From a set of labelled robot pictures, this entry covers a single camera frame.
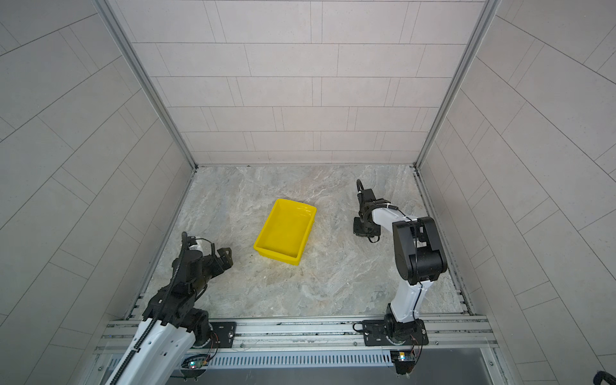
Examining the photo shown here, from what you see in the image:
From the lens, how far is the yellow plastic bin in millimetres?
843

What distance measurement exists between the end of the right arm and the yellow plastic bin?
19cm

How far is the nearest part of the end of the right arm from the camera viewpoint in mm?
709
